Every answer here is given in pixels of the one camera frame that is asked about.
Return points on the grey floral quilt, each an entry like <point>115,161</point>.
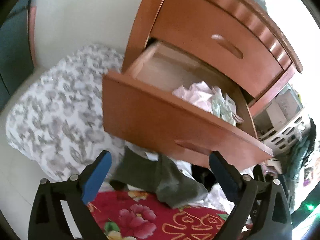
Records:
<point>58,121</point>

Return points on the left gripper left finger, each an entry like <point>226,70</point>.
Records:
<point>47,220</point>

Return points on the wooden drawer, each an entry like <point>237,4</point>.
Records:
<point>139,107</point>
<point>212,35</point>

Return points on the pink garment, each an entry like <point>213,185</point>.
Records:
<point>199,95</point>

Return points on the white garment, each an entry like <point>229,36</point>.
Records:
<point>215,199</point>

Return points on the black lace garment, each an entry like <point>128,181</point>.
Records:
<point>204,176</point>

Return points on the wooden nightstand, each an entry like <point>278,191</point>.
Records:
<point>246,12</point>

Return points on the small white bedside shelf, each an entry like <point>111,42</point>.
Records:
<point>278,112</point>

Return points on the red floral blanket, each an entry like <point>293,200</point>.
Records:
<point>140,215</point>

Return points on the grey green garment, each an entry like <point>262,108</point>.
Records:
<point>161,177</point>

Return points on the teal jacket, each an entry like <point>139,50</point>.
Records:
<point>298,157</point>

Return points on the mint green cloth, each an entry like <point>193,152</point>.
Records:
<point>224,107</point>

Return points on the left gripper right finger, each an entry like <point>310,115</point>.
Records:
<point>264,203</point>

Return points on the dark teal cabinet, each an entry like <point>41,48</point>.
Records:
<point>16,62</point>

